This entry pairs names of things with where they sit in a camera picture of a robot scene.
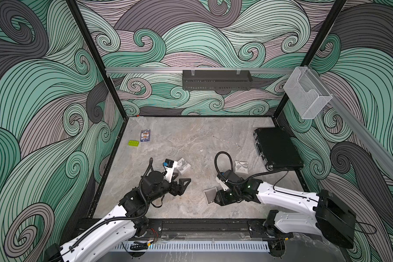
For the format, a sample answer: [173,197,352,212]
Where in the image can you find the right black corner post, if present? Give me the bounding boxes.
[272,0,347,123]

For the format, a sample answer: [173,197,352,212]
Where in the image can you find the black wall tray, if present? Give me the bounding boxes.
[182,71,253,92]

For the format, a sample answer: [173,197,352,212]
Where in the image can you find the white slotted cable duct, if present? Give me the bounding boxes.
[110,240,270,253]

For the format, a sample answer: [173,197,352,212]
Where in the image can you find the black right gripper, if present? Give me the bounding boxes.
[211,188,241,206]

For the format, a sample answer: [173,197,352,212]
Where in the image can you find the aluminium wall rail back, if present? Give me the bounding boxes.
[105,67,295,75]

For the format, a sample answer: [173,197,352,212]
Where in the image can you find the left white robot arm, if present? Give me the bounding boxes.
[44,159,191,262]

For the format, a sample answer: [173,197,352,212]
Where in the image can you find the aluminium wall rail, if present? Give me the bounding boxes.
[315,71,393,180]
[105,67,295,75]

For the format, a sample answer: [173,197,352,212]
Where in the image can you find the clear acrylic wall holder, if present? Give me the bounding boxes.
[284,66,333,120]

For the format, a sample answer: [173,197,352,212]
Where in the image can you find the black case on table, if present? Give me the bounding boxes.
[253,127,303,171]

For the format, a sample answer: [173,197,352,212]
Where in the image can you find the aluminium wall rail right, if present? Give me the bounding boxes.
[315,71,393,180]

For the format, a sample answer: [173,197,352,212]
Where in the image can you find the black corner frame post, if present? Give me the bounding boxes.
[66,0,128,123]

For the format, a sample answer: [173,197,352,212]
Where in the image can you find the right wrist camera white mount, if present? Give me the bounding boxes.
[216,178,229,191]

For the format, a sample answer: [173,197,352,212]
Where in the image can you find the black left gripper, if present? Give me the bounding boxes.
[146,172,190,204]

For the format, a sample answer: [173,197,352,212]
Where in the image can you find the blue playing card box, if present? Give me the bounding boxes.
[140,129,151,143]

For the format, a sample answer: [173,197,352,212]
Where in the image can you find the green toy building brick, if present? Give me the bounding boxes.
[128,140,140,147]

